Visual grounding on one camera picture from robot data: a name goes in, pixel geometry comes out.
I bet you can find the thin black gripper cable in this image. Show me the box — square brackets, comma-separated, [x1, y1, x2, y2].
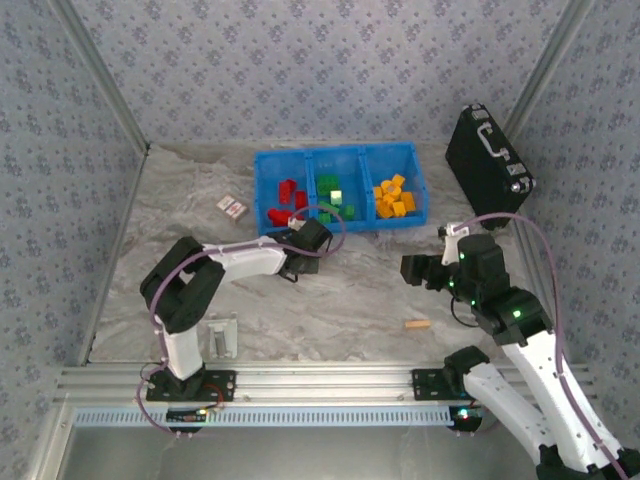
[449, 297, 482, 330]

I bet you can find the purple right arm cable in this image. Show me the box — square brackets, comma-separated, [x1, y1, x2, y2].
[449, 212, 631, 480]

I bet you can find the silver metal bracket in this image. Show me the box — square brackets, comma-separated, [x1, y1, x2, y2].
[204, 312, 239, 360]

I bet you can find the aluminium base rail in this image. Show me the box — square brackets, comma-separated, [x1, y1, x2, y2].
[53, 362, 599, 405]

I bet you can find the small white red card box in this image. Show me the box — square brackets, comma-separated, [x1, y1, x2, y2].
[215, 194, 250, 224]

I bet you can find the aluminium lower frame post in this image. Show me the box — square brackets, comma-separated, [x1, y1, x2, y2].
[27, 403, 76, 480]

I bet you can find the grey metal panel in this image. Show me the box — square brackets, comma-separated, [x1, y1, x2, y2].
[59, 424, 551, 480]

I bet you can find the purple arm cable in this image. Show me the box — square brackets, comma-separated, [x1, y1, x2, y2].
[135, 204, 348, 439]
[449, 212, 631, 480]

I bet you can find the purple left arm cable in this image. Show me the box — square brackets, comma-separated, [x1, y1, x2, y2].
[135, 204, 348, 439]

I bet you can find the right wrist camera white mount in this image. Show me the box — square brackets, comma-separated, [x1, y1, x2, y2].
[437, 222, 472, 267]

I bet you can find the black case with metal handle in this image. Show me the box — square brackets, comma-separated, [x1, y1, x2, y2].
[444, 102, 537, 232]

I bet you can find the blue three-compartment plastic bin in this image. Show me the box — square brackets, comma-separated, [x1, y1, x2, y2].
[253, 141, 431, 237]

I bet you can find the thin red wire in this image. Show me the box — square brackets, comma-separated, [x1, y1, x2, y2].
[204, 382, 227, 413]

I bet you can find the aluminium frame post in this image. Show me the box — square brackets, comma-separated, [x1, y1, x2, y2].
[49, 0, 152, 151]
[27, 403, 76, 480]
[502, 0, 600, 139]

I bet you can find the slotted light blue cable duct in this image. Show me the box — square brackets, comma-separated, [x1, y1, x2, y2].
[73, 404, 454, 428]

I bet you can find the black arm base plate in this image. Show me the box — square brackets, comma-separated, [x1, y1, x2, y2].
[145, 369, 237, 403]
[411, 368, 476, 401]

